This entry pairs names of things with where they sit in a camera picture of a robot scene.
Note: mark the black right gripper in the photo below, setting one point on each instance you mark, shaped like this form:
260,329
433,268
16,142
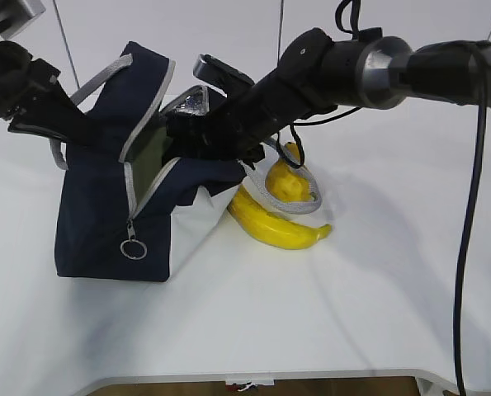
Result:
288,93

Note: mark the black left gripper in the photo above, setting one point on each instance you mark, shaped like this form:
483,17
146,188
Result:
26,84

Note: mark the green lid glass container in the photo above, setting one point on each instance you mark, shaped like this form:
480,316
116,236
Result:
147,151

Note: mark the yellow pear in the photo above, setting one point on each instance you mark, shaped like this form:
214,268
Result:
286,185

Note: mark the yellow banana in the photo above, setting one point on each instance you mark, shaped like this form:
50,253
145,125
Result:
271,229

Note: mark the navy blue lunch bag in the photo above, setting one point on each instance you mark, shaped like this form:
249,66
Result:
119,223

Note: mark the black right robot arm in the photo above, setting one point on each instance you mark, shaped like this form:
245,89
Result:
378,72

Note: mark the white tag under table edge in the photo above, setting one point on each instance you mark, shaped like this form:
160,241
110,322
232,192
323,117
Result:
245,382

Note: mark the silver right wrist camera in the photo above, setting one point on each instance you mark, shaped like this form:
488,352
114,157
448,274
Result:
221,75

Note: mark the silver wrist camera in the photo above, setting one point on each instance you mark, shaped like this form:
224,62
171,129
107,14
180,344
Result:
221,75
17,15

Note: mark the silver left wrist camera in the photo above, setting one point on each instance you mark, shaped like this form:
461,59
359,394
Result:
17,15

